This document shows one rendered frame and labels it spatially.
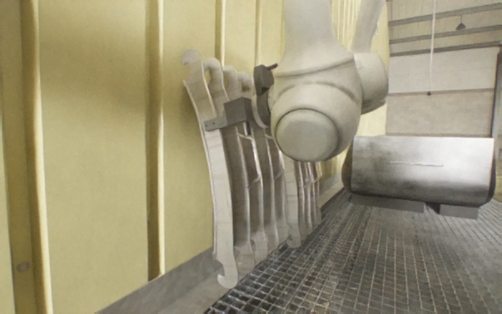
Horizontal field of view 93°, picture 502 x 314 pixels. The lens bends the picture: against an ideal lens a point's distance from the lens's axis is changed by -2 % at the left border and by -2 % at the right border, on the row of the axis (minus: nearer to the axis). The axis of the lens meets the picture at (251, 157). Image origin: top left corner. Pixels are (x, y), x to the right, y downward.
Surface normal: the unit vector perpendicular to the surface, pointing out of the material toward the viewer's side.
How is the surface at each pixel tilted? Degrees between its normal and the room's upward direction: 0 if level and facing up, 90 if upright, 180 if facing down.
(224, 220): 90
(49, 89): 90
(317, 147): 119
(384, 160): 90
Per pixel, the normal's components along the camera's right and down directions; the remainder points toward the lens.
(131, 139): 0.86, 0.06
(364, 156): -0.45, 0.07
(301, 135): -0.36, 0.58
